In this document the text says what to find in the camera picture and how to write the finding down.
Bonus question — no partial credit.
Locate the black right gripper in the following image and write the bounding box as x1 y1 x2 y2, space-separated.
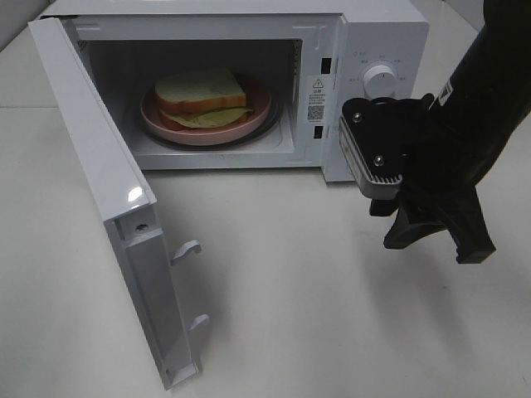
368 93 496 265

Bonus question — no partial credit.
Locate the white warning label sticker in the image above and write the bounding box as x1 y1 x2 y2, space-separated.
305 74 332 124

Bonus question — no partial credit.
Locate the glass microwave turntable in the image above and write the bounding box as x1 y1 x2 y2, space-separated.
147 98 282 148

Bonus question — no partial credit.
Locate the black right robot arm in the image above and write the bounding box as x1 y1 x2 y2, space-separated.
370 1 530 264

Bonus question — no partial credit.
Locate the white bread sandwich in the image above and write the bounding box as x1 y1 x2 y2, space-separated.
154 69 253 130

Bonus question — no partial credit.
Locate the upper white power knob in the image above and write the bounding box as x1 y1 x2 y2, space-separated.
363 63 397 100

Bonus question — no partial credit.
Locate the white microwave oven body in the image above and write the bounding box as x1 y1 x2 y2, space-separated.
37 1 429 182

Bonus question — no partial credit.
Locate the pink round plate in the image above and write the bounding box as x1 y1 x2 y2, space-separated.
139 75 273 147

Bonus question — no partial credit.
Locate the white microwave door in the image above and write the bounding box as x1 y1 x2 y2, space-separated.
28 17 199 390

